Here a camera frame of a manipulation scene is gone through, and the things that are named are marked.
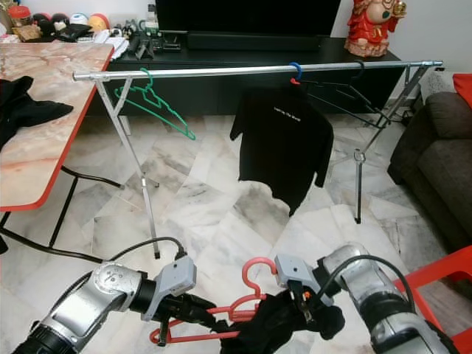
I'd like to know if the red laughing figurine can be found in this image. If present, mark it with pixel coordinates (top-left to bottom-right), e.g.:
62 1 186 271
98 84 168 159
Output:
344 0 408 58

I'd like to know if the silver metal clothes rack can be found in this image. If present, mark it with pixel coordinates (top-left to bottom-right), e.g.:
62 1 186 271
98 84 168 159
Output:
72 60 443 259

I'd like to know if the black television console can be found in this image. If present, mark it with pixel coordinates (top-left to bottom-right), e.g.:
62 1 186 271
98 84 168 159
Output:
111 37 403 117

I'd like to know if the red plastic stool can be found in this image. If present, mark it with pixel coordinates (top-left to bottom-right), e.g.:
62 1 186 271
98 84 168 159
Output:
395 245 472 354

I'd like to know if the yellow red round plush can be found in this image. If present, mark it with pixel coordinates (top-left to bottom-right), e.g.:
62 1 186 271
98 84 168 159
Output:
88 13 110 32

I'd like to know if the black flat television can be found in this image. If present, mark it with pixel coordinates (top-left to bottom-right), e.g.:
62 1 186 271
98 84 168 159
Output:
155 0 341 35

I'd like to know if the black wire hanger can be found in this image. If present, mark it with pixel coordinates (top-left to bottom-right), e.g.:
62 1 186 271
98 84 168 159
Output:
302 61 399 130

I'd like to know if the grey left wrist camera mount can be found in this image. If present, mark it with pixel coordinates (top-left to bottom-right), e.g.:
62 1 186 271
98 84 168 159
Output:
142 254 198 322

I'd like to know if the white paper stack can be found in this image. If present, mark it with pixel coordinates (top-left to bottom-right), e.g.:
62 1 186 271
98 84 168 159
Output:
103 37 128 60

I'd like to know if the marble table with red edge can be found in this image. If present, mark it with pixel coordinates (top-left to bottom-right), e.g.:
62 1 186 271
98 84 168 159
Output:
0 43 122 248

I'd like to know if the dark brown sofa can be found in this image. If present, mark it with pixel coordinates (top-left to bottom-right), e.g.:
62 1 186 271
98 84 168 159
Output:
387 91 472 251

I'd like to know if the black shirt with red collar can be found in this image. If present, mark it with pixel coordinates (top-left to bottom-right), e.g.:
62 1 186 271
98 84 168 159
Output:
229 83 334 216

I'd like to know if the black loose garment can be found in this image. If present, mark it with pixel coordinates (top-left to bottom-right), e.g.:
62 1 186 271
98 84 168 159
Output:
0 76 74 145

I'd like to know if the red cushion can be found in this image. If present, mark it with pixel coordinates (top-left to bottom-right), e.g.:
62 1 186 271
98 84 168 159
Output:
451 72 472 111

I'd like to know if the red plastic hanger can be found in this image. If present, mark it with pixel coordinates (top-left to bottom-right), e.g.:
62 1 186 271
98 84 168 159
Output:
149 257 277 346

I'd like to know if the dark navy shirt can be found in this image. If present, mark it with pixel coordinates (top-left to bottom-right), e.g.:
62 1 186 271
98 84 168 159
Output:
218 290 346 354

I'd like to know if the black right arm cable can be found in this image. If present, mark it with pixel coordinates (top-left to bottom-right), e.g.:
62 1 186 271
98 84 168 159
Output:
336 254 420 310

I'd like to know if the black soundbar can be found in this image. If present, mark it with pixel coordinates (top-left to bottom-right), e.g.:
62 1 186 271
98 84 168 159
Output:
186 31 318 51

